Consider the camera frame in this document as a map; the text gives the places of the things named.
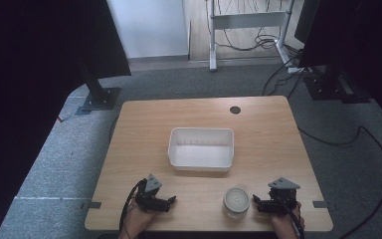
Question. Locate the white metal desk frame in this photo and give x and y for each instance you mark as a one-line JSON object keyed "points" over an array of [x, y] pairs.
{"points": [[248, 20]]}

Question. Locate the black round table grommet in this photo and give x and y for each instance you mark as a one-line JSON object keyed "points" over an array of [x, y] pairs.
{"points": [[235, 110]]}

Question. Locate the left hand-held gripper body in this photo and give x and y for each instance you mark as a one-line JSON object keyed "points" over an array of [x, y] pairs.
{"points": [[149, 195]]}

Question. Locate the clear jar with white lid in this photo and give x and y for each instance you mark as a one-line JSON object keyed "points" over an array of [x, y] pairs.
{"points": [[236, 200]]}

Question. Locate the person's right hand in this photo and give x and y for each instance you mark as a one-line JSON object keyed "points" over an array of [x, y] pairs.
{"points": [[286, 222]]}

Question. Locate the white plastic bin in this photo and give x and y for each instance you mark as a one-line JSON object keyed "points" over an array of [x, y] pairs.
{"points": [[200, 156]]}

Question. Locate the white power strip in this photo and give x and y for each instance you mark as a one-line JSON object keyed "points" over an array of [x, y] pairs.
{"points": [[295, 70]]}

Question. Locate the grey tape strip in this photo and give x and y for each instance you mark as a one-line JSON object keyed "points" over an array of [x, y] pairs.
{"points": [[321, 204], [93, 205]]}

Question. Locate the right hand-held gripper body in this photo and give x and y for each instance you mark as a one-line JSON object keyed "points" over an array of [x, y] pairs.
{"points": [[282, 195]]}

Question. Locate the black stand with base plate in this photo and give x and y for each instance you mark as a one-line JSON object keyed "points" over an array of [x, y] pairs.
{"points": [[96, 89], [331, 86]]}

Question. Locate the black curtain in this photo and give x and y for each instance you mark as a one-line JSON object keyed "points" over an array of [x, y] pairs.
{"points": [[361, 40], [30, 66]]}

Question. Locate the person's left hand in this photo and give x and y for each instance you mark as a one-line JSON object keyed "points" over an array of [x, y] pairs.
{"points": [[138, 219]]}

